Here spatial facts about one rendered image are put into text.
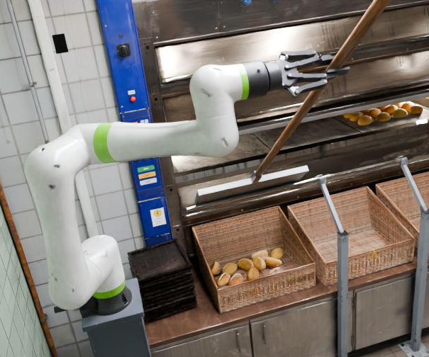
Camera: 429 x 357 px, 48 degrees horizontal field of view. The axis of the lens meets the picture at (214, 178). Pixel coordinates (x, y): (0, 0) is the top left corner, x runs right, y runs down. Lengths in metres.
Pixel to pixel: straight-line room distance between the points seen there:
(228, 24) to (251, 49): 0.17
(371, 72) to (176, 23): 1.17
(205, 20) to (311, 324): 1.70
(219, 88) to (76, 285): 0.72
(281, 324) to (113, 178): 1.18
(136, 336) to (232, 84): 0.97
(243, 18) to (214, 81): 1.39
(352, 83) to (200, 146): 1.76
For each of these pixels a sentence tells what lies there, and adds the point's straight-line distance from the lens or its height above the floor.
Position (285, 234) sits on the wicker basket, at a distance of 2.91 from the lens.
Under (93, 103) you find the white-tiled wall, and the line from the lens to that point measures 2.46.
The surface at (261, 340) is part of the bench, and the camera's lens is 2.68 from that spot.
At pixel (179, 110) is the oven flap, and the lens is 2.53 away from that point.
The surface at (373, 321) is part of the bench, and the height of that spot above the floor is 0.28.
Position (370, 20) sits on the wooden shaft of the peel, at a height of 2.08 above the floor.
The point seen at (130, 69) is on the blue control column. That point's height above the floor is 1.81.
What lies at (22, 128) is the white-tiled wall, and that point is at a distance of 2.50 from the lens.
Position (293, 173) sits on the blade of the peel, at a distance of 2.31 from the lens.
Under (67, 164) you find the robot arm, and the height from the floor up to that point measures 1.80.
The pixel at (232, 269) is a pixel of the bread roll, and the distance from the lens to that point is 2.78.
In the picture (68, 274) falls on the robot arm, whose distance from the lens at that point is 1.47.
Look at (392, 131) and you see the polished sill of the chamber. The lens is 3.13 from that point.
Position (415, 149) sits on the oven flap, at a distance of 3.28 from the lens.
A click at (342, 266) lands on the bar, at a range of 2.54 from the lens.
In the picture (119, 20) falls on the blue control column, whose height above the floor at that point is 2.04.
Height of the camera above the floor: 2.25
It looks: 25 degrees down
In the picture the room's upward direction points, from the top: 7 degrees counter-clockwise
